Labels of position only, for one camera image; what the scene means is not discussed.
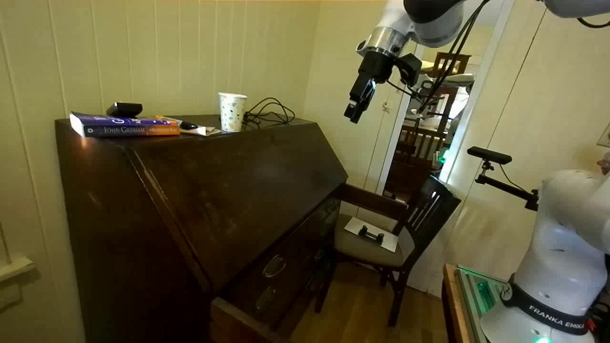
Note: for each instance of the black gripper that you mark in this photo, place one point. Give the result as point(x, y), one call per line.
point(379, 67)

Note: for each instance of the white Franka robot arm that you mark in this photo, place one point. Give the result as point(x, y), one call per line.
point(562, 254)

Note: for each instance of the dark background furniture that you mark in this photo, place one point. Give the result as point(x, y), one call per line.
point(411, 164)

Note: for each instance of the wooden dining chair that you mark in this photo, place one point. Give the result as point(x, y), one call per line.
point(451, 63)

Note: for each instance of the white paper on seat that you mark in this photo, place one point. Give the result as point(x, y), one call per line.
point(352, 223)

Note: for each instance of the dark wooden chair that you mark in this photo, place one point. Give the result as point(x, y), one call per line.
point(425, 212)

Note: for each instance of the white dotted paper cup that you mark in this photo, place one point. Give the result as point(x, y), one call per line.
point(230, 113)

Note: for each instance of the black clip on seat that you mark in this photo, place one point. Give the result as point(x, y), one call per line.
point(371, 235)

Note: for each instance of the white paper sheet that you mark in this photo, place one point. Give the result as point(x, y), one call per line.
point(205, 130)

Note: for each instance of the small black object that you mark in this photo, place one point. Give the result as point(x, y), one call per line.
point(188, 124)

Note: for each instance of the dark wooden secretary desk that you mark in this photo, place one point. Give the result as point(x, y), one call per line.
point(190, 202)

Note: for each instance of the small black box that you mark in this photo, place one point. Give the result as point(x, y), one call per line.
point(123, 107)

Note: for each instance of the purple book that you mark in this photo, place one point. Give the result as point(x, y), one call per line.
point(123, 124)

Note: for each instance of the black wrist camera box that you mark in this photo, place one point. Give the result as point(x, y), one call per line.
point(409, 69)

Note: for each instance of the white door frame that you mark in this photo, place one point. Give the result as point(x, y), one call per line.
point(468, 101)

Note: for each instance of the black exterior camera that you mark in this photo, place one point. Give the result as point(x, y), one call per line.
point(488, 155)

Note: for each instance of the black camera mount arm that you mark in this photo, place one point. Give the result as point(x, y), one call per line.
point(505, 185)

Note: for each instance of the white wall ledge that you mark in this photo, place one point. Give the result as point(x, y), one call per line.
point(13, 269)

